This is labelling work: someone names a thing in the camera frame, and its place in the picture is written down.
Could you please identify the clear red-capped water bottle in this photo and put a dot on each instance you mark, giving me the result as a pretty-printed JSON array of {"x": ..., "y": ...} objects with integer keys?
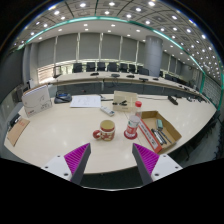
[{"x": 132, "y": 125}]

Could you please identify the red and cream mug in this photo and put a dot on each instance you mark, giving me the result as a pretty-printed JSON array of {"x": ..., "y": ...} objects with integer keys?
[{"x": 107, "y": 130}]

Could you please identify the black flat device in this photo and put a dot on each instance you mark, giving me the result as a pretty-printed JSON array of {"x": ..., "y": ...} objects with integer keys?
[{"x": 14, "y": 120}]

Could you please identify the long curved conference desk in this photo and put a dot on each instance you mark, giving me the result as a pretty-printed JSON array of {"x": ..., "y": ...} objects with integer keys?
[{"x": 86, "y": 85}]

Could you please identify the black bag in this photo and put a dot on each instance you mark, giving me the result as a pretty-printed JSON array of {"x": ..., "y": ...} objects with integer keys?
[{"x": 63, "y": 98}]

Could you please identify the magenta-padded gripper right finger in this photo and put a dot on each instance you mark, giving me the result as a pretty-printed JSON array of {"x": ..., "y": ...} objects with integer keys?
[{"x": 146, "y": 159}]

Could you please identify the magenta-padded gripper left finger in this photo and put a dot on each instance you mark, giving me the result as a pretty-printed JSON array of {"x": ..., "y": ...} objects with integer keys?
[{"x": 76, "y": 159}]

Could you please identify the open red-edged cardboard box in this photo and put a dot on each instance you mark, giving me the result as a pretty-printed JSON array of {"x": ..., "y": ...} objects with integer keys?
[{"x": 171, "y": 131}]

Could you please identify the dark long tool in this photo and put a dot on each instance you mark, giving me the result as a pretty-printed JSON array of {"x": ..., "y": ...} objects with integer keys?
[{"x": 157, "y": 136}]

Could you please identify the black tabletop microphone unit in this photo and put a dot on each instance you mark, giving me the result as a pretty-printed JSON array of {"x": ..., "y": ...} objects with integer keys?
[{"x": 173, "y": 100}]

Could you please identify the beige cardboard box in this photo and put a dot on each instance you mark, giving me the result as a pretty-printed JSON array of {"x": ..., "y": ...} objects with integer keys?
[{"x": 128, "y": 96}]

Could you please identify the small teal block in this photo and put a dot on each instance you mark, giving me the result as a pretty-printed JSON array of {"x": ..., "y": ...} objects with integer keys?
[{"x": 160, "y": 124}]

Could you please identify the white printed carton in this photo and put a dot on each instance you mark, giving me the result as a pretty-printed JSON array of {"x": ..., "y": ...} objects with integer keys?
[{"x": 36, "y": 100}]

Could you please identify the white paper sheets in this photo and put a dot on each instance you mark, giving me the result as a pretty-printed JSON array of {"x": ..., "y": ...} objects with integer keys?
[{"x": 85, "y": 101}]

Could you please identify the flat brown cardboard carton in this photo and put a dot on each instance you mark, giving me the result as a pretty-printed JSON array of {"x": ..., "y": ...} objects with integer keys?
[{"x": 17, "y": 131}]

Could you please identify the round ceiling lights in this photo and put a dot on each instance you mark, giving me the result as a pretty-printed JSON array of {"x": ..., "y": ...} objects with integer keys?
[{"x": 82, "y": 5}]

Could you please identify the grey monitor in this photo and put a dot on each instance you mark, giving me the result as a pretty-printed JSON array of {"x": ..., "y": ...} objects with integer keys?
[{"x": 19, "y": 94}]

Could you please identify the flat round red coaster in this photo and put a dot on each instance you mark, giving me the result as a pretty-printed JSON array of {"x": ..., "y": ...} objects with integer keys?
[{"x": 126, "y": 136}]

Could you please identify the black office chairs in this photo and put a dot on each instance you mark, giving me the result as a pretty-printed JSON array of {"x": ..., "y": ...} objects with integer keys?
[{"x": 101, "y": 66}]

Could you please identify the black desk microphones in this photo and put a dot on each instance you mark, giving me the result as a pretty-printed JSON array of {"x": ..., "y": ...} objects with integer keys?
[{"x": 115, "y": 75}]

